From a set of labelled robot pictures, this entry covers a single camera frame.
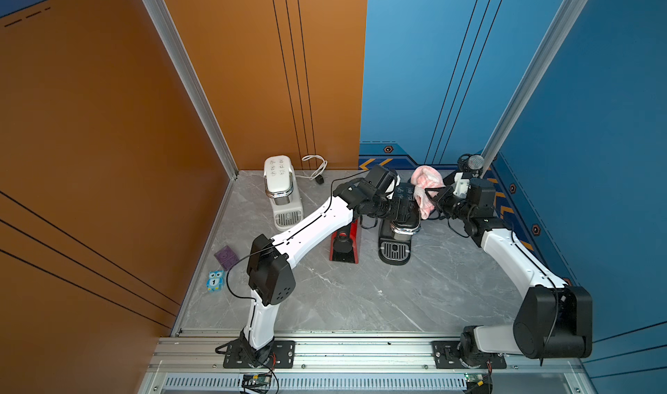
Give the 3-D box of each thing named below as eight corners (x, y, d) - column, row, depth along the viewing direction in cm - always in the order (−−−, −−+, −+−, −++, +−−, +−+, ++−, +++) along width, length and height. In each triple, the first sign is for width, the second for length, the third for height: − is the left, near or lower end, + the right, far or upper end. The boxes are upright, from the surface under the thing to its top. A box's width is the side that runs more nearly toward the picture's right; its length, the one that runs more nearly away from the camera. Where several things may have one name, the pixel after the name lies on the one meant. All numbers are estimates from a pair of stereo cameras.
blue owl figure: (207, 292, 88) (204, 290, 86) (210, 273, 92) (208, 271, 90) (222, 290, 88) (220, 288, 86) (225, 271, 92) (223, 269, 91)
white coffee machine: (278, 231, 102) (263, 194, 84) (277, 196, 114) (264, 156, 96) (304, 227, 103) (295, 189, 85) (301, 192, 115) (292, 153, 97)
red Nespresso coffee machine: (340, 275, 91) (339, 248, 75) (331, 261, 94) (328, 233, 79) (365, 259, 95) (369, 230, 79) (356, 246, 98) (358, 216, 82)
